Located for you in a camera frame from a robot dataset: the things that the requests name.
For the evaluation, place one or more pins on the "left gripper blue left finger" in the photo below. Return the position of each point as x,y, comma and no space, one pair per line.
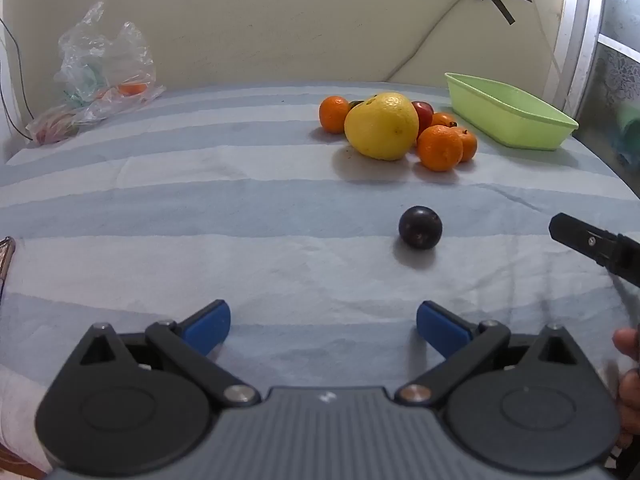
185,347

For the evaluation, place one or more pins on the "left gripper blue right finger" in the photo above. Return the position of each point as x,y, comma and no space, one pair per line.
467,350

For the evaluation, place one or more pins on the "dark purple plum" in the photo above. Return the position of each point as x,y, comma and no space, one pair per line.
420,228

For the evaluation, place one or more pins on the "large yellow grapefruit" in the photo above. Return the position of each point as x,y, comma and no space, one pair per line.
383,127

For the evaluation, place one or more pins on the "red tomato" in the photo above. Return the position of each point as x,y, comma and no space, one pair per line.
425,114

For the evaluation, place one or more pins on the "small orange mandarin with leaf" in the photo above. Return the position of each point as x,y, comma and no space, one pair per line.
444,119

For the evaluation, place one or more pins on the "right hand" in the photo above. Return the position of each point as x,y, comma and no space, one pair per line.
626,341

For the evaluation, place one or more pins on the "striped blue bedsheet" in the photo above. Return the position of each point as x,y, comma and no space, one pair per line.
238,194

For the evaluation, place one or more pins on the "green plastic basket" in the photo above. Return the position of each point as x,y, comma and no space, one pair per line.
509,115

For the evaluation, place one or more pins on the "clear plastic bag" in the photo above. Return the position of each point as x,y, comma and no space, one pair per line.
100,77

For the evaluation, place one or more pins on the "white window frame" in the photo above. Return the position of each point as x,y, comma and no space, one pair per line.
573,54

